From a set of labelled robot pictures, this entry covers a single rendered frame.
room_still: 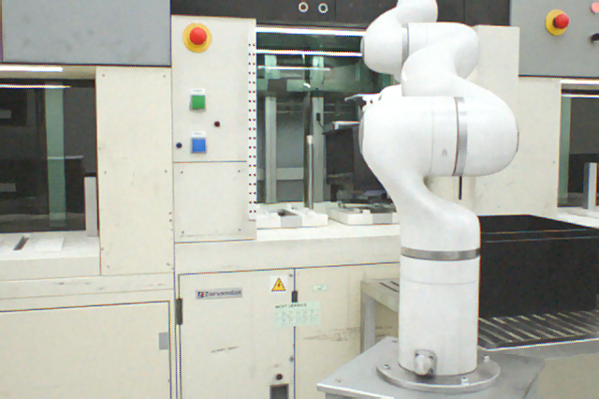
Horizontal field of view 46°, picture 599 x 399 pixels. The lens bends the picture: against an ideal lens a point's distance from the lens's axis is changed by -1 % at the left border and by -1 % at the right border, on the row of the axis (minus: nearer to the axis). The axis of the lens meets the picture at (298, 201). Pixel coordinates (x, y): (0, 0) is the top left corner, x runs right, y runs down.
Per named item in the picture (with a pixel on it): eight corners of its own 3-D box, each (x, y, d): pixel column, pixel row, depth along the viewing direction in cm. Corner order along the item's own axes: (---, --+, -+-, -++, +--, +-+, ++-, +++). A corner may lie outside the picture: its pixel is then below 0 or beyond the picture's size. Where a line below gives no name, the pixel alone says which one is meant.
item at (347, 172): (348, 205, 194) (345, 90, 193) (321, 204, 213) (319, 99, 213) (426, 202, 202) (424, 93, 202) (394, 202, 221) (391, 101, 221)
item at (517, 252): (422, 288, 166) (424, 216, 165) (526, 282, 173) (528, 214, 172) (480, 318, 140) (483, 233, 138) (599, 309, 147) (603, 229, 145)
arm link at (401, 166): (486, 260, 101) (490, 94, 99) (357, 258, 103) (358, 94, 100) (472, 247, 113) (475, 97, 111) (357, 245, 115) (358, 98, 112)
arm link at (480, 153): (409, 190, 104) (519, 191, 103) (413, 116, 98) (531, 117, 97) (393, 67, 147) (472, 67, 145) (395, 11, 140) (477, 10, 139)
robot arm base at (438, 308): (481, 402, 97) (486, 270, 95) (356, 378, 106) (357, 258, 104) (512, 362, 113) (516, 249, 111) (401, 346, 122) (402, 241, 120)
